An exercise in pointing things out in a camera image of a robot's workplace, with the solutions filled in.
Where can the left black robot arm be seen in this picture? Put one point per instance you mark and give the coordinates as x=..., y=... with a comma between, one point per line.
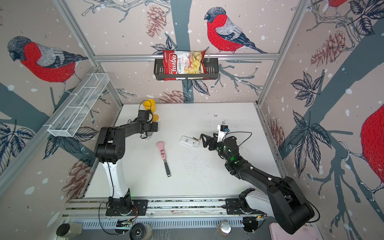
x=110, y=149

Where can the red cassava chips bag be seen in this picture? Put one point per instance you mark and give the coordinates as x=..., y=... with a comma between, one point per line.
x=183, y=62

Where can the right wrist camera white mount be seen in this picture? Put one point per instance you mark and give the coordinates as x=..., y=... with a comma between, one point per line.
x=222, y=131

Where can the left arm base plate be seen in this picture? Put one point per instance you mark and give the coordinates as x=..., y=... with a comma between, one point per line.
x=120, y=208

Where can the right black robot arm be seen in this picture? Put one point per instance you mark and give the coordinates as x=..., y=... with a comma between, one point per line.
x=290, y=207

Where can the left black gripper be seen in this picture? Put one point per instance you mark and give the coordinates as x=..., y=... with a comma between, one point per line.
x=154, y=127

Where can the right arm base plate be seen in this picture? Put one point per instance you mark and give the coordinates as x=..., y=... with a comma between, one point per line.
x=233, y=207

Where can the black wall basket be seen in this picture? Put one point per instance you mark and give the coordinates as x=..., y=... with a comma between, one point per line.
x=211, y=68

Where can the grey cylinder can left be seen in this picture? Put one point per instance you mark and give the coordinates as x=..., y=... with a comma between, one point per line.
x=67, y=230

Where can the white remote control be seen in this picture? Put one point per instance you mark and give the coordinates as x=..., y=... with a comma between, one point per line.
x=191, y=142

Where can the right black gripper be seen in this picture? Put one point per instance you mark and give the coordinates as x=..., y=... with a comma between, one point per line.
x=214, y=142

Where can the white wire wall basket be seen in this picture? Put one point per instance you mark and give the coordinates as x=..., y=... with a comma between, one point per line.
x=75, y=112

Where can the yellow plastic goblet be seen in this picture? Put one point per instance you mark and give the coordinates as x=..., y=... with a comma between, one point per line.
x=150, y=104

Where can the silver topped jar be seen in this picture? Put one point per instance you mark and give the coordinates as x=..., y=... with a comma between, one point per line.
x=224, y=228

